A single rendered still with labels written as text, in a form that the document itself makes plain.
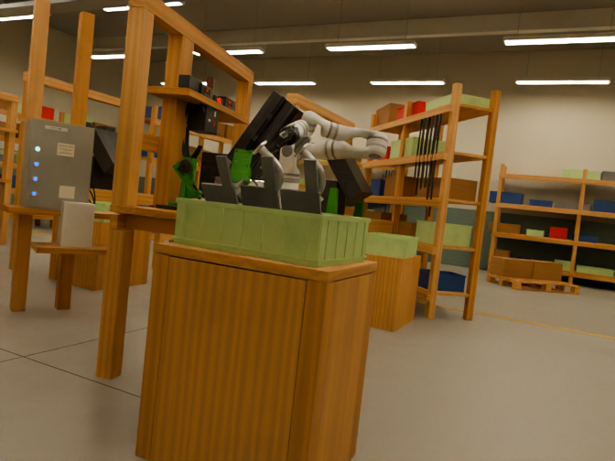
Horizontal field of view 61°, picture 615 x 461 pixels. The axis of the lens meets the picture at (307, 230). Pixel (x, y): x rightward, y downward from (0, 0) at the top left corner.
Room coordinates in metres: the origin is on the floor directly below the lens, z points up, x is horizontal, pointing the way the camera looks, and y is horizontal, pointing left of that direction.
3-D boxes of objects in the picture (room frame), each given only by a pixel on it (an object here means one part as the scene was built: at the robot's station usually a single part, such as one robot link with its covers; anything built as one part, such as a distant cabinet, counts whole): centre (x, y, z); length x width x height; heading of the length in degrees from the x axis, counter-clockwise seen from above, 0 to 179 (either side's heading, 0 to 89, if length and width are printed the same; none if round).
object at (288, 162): (2.45, 0.11, 1.19); 0.09 x 0.09 x 0.17; 60
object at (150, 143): (3.31, 0.83, 1.23); 1.30 x 0.05 x 0.09; 166
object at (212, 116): (3.16, 0.70, 1.43); 0.17 x 0.12 x 0.15; 166
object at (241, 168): (3.13, 0.43, 1.17); 0.13 x 0.12 x 0.20; 166
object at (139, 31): (3.29, 0.76, 1.37); 1.49 x 0.09 x 0.97; 166
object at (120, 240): (3.22, 0.47, 0.44); 1.49 x 0.70 x 0.88; 166
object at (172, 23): (3.29, 0.76, 1.90); 1.50 x 0.09 x 0.09; 166
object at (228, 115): (3.28, 0.72, 1.52); 0.90 x 0.25 x 0.04; 166
